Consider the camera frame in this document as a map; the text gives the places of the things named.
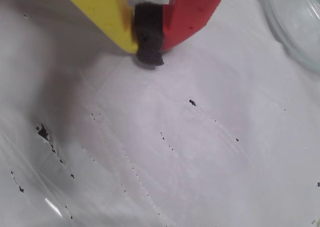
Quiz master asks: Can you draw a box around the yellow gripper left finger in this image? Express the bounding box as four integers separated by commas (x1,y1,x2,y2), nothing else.
56,0,139,54

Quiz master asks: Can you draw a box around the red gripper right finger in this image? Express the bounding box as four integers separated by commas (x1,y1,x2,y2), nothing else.
133,0,230,67

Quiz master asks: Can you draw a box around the glass bowl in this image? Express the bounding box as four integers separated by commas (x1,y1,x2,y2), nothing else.
261,0,320,73

